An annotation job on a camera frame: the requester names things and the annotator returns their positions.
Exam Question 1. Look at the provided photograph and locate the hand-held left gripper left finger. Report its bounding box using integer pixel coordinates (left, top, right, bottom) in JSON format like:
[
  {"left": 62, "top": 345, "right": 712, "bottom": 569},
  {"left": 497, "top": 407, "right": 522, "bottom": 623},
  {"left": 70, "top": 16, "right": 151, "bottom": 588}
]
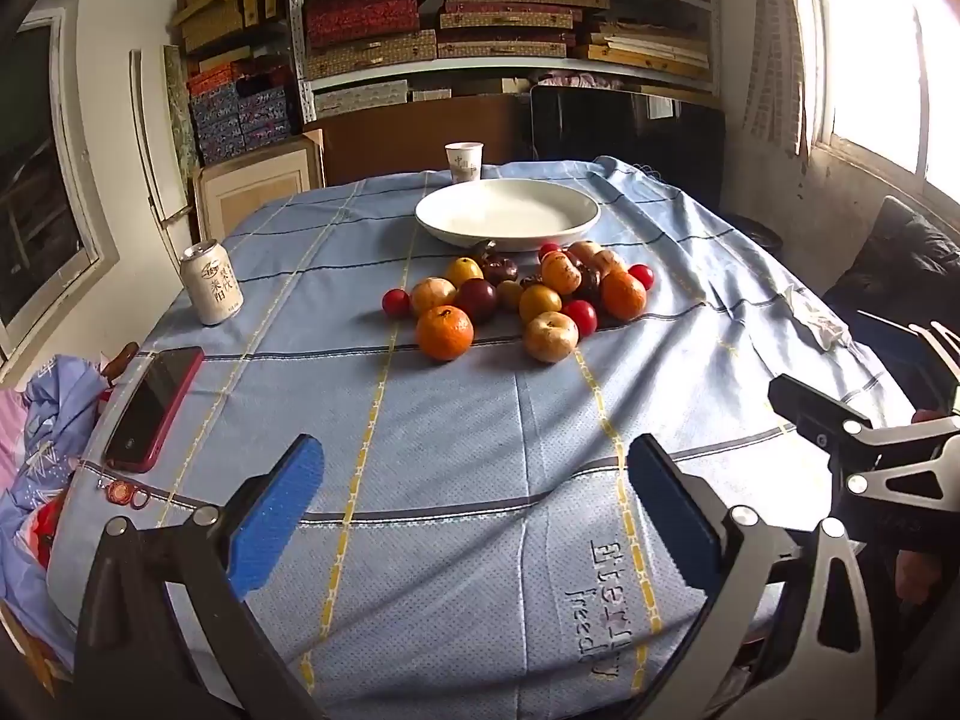
[{"left": 75, "top": 433, "right": 331, "bottom": 720}]

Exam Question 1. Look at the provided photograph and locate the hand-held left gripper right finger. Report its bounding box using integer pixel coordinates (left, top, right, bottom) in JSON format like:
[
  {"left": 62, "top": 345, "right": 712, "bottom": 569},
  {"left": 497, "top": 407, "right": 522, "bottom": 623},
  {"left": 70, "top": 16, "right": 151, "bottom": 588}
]
[{"left": 626, "top": 433, "right": 878, "bottom": 720}]

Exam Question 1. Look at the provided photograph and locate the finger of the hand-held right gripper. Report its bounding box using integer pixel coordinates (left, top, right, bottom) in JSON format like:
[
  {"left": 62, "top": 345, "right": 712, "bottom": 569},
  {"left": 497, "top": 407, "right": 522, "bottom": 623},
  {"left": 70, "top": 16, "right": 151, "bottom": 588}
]
[
  {"left": 769, "top": 373, "right": 960, "bottom": 520},
  {"left": 909, "top": 321, "right": 960, "bottom": 391}
]

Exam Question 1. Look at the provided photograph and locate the orange mandarin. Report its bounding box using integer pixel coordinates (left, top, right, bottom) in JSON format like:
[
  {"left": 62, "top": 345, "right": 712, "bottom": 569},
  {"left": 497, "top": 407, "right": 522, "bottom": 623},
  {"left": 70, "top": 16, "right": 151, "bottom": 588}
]
[
  {"left": 601, "top": 268, "right": 648, "bottom": 321},
  {"left": 416, "top": 304, "right": 475, "bottom": 361}
]

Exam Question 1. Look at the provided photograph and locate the white oval plate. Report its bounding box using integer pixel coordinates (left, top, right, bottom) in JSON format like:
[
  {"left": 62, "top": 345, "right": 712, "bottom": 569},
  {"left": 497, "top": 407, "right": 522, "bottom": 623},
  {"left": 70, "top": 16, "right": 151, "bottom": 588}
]
[{"left": 415, "top": 178, "right": 602, "bottom": 252}]

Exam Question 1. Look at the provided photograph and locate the crumpled clear plastic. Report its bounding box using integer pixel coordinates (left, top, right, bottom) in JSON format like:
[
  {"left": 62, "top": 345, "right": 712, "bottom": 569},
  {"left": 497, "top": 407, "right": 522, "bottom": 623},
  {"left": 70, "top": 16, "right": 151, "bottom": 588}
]
[{"left": 784, "top": 286, "right": 852, "bottom": 352}]

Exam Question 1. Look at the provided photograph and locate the black jacket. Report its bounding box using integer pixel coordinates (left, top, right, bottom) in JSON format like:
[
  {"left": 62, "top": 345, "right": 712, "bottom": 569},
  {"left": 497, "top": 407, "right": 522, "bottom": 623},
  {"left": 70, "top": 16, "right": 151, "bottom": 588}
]
[{"left": 821, "top": 195, "right": 960, "bottom": 413}]

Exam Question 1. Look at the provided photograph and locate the phone in red case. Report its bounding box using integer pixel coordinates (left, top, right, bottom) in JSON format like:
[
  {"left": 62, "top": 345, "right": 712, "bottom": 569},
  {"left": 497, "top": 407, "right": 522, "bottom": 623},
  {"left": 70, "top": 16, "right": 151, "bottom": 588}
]
[{"left": 103, "top": 346, "right": 206, "bottom": 474}]

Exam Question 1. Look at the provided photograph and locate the blue checked tablecloth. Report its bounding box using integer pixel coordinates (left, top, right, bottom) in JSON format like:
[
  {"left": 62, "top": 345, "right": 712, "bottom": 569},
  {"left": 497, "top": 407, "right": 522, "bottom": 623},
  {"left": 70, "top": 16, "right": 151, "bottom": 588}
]
[{"left": 45, "top": 156, "right": 916, "bottom": 720}]

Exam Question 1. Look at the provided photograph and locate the white beverage can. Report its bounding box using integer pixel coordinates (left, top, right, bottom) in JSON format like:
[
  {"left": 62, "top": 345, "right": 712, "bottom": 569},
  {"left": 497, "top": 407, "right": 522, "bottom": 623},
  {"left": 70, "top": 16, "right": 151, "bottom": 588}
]
[{"left": 178, "top": 238, "right": 245, "bottom": 326}]

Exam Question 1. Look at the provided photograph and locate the blue floral cloth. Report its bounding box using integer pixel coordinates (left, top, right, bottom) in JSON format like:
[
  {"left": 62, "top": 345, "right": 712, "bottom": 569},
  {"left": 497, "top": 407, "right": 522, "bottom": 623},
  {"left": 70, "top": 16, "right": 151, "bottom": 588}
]
[{"left": 0, "top": 352, "right": 113, "bottom": 676}]

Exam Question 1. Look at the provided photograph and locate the bright window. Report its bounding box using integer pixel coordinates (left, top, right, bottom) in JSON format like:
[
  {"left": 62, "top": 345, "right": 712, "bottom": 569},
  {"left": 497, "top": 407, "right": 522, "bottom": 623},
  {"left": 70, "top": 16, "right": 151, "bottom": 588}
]
[{"left": 814, "top": 0, "right": 960, "bottom": 200}]

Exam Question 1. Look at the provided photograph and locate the light wooden cabinet door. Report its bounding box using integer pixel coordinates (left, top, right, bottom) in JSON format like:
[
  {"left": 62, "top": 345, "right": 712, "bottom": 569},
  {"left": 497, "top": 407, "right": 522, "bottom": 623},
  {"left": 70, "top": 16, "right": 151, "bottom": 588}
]
[{"left": 193, "top": 129, "right": 325, "bottom": 241}]

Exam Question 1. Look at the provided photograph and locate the patterned curtain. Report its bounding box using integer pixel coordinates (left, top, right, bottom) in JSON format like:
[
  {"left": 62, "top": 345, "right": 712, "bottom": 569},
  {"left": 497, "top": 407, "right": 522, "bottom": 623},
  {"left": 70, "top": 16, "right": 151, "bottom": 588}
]
[{"left": 742, "top": 0, "right": 815, "bottom": 158}]

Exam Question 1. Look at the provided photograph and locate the brown wooden board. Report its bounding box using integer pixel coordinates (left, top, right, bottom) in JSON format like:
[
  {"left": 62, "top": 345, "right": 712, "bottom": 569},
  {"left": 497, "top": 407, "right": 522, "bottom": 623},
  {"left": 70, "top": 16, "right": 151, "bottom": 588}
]
[{"left": 304, "top": 94, "right": 533, "bottom": 187}]

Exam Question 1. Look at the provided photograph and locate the stack of blue patterned boxes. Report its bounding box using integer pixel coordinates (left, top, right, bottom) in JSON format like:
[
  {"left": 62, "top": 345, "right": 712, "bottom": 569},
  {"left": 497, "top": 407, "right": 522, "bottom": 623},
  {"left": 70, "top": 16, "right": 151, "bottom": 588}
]
[{"left": 187, "top": 64, "right": 297, "bottom": 166}]

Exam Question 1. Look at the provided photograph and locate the white paper cup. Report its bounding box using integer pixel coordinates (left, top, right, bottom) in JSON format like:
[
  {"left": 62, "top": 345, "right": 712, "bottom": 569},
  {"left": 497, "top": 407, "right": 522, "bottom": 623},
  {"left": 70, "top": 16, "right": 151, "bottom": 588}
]
[{"left": 445, "top": 141, "right": 482, "bottom": 185}]

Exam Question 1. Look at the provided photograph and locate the white leaning strip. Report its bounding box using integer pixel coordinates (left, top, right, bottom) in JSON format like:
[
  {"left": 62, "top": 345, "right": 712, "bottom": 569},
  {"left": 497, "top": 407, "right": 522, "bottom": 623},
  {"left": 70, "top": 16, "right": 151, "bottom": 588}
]
[{"left": 129, "top": 49, "right": 196, "bottom": 275}]

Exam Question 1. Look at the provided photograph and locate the green marbled board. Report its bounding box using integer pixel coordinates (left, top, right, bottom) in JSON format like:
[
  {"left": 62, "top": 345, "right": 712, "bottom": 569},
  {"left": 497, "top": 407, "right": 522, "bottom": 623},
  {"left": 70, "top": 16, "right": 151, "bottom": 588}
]
[{"left": 163, "top": 43, "right": 202, "bottom": 166}]

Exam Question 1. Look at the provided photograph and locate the white metal shelf unit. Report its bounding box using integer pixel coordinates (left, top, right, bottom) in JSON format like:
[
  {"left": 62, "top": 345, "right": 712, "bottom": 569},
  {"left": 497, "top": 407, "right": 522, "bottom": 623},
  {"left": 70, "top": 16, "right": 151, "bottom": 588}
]
[{"left": 289, "top": 0, "right": 721, "bottom": 121}]

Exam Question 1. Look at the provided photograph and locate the stack of tan wooden boxes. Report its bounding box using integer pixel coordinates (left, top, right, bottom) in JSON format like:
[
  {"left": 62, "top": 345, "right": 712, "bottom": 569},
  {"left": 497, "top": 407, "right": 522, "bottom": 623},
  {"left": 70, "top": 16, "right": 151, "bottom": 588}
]
[{"left": 171, "top": 0, "right": 290, "bottom": 53}]

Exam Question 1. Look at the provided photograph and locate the stack of patterned flat boxes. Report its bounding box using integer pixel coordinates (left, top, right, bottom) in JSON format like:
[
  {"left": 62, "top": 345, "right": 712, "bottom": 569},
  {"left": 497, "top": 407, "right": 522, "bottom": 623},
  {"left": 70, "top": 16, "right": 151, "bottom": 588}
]
[{"left": 300, "top": 0, "right": 713, "bottom": 102}]

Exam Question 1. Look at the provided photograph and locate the red key ring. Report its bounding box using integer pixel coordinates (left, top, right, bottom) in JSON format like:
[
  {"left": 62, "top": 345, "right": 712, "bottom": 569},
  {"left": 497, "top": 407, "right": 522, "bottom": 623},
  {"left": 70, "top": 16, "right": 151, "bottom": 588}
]
[{"left": 97, "top": 476, "right": 151, "bottom": 511}]

